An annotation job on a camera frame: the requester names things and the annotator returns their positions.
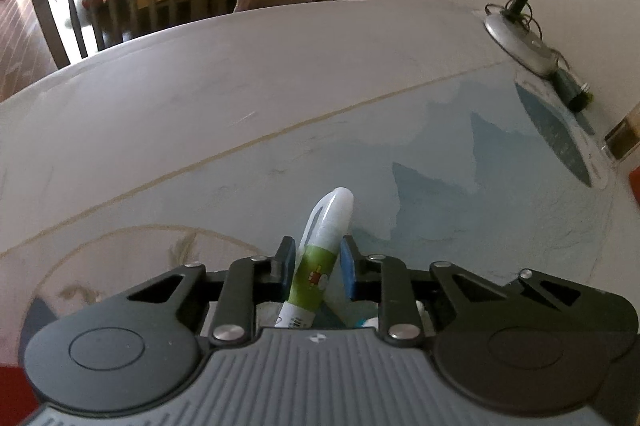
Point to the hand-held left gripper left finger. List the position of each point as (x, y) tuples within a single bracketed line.
[(286, 266)]

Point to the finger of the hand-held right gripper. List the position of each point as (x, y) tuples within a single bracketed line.
[(535, 285)]

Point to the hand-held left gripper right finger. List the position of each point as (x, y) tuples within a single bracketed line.
[(348, 268)]

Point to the red cardboard box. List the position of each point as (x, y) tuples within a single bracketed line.
[(12, 391)]

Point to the orange bottle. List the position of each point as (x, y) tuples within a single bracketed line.
[(636, 186)]

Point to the amber glass bottle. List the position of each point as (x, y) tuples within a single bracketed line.
[(625, 138)]

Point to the black power adapter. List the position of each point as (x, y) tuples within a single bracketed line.
[(570, 88)]

